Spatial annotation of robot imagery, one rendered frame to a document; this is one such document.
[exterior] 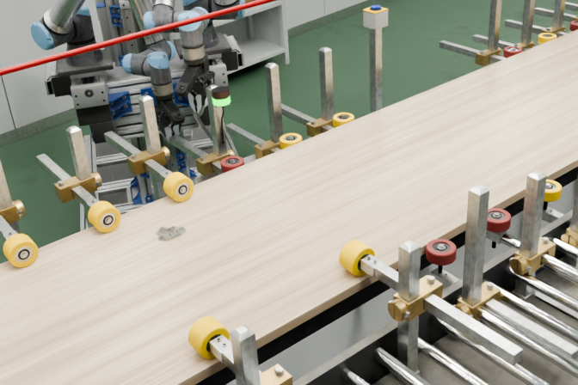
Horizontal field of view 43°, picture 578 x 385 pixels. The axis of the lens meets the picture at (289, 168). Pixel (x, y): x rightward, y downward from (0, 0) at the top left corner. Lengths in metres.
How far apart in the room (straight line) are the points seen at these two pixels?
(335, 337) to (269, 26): 4.25
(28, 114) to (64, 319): 3.39
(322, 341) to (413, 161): 0.77
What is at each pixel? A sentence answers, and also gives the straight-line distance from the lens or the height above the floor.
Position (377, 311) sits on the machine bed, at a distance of 2.04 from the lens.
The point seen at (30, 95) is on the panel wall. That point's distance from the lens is 5.17.
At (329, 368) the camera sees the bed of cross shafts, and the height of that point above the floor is 0.84.
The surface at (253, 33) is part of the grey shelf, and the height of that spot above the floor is 0.17.
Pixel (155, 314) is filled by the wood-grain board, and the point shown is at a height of 0.90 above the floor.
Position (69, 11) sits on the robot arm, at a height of 1.31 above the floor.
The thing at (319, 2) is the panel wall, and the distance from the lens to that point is 6.71.
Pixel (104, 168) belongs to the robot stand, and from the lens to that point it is 4.12.
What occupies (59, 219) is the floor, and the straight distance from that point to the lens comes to 4.16.
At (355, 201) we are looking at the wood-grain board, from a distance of 2.22.
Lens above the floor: 2.05
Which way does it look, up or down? 28 degrees down
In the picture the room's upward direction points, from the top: 4 degrees counter-clockwise
